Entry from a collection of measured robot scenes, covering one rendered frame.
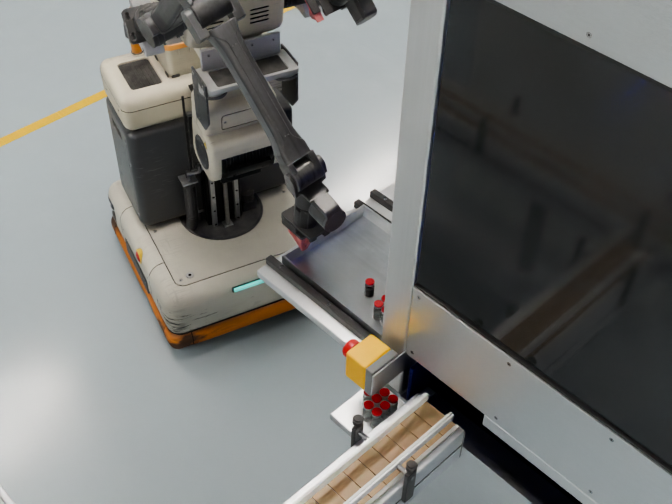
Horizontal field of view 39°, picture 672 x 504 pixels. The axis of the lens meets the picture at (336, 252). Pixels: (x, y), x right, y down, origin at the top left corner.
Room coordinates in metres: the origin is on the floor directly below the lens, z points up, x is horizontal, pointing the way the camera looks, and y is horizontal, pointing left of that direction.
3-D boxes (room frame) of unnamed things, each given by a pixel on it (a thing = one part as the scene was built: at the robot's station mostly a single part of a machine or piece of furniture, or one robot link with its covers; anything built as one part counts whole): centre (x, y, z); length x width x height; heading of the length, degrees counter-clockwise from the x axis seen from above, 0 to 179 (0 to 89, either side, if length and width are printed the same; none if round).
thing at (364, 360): (1.13, -0.07, 1.00); 0.08 x 0.07 x 0.07; 45
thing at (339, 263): (1.47, -0.09, 0.90); 0.34 x 0.26 x 0.04; 44
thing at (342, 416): (1.09, -0.09, 0.87); 0.14 x 0.13 x 0.02; 45
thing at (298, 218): (1.53, 0.07, 1.02); 0.10 x 0.07 x 0.07; 44
